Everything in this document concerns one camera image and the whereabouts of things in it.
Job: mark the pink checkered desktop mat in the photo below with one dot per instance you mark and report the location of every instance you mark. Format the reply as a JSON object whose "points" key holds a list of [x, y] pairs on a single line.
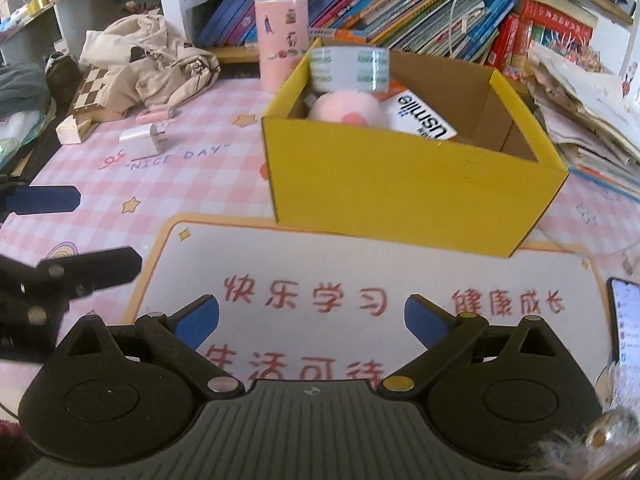
{"points": [[175, 185]]}

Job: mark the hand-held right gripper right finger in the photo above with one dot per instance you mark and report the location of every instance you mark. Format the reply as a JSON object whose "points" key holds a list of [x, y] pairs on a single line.
{"points": [[427, 324]]}

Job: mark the beige crumpled garment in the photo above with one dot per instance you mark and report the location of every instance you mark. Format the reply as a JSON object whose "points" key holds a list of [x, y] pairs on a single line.
{"points": [[150, 60]]}

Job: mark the grey cloth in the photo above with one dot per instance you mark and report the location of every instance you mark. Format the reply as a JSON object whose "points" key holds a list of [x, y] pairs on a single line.
{"points": [[22, 90]]}

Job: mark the wooden chessboard box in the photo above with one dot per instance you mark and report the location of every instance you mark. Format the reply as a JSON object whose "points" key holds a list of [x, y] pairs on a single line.
{"points": [[92, 90]]}

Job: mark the row of colourful books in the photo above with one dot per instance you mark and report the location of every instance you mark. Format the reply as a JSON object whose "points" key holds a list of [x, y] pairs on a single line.
{"points": [[350, 0]]}

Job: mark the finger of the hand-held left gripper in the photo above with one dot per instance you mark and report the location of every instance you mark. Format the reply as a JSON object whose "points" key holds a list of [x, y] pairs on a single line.
{"points": [[95, 266], [45, 199]]}

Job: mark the clear tape roll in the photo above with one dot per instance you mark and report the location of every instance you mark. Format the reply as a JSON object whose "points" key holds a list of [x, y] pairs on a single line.
{"points": [[345, 67]]}

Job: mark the black smartphone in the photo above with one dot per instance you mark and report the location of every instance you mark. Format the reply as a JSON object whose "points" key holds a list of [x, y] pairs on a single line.
{"points": [[627, 320]]}

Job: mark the yellow cardboard box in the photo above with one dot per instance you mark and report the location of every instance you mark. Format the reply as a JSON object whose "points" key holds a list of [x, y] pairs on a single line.
{"points": [[400, 175]]}

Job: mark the white charger plug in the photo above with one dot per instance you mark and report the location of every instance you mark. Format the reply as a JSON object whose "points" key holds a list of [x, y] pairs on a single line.
{"points": [[140, 140]]}

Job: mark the dark brown bag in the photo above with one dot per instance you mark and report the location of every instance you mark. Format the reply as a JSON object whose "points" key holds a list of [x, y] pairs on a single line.
{"points": [[62, 75]]}

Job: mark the stack of papers and booklets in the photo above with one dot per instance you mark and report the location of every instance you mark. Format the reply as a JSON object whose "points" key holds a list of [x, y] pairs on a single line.
{"points": [[585, 120]]}

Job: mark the white and orange toothbrush box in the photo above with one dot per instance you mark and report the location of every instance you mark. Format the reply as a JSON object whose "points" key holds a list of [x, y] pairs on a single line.
{"points": [[417, 115]]}

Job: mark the red boxed book set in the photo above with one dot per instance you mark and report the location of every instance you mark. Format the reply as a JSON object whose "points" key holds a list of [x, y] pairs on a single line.
{"points": [[545, 30]]}

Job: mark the small white paper box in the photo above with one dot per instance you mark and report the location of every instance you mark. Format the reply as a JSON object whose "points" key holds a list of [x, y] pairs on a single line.
{"points": [[67, 130]]}

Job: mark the pink plush pig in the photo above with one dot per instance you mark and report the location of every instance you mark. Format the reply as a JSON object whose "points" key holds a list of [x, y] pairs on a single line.
{"points": [[345, 107]]}

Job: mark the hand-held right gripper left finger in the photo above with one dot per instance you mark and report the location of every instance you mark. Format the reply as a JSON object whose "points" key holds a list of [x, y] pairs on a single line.
{"points": [[197, 324]]}

